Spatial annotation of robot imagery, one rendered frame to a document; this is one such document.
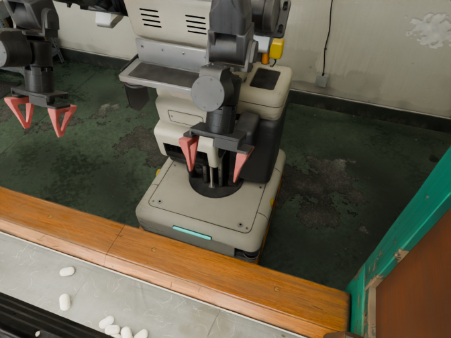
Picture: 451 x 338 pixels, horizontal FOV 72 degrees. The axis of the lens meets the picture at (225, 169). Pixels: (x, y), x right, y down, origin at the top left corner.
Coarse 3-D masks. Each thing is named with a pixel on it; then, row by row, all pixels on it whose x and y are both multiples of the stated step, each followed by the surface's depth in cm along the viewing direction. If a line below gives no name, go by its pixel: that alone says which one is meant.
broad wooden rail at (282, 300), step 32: (0, 192) 90; (0, 224) 84; (32, 224) 83; (64, 224) 83; (96, 224) 83; (96, 256) 78; (128, 256) 77; (160, 256) 77; (192, 256) 77; (224, 256) 77; (192, 288) 72; (224, 288) 72; (256, 288) 72; (288, 288) 72; (320, 288) 72; (256, 320) 70; (288, 320) 68; (320, 320) 67
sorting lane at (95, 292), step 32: (0, 256) 80; (32, 256) 80; (64, 256) 80; (0, 288) 74; (32, 288) 74; (64, 288) 74; (96, 288) 74; (128, 288) 74; (160, 288) 74; (96, 320) 69; (128, 320) 69; (160, 320) 69; (192, 320) 69; (224, 320) 69
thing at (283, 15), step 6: (282, 0) 71; (288, 0) 71; (282, 6) 71; (288, 6) 71; (282, 12) 72; (288, 12) 71; (282, 18) 72; (276, 24) 72; (282, 24) 72; (276, 30) 72; (282, 30) 73; (264, 36) 75; (270, 36) 74; (276, 36) 73; (282, 36) 73
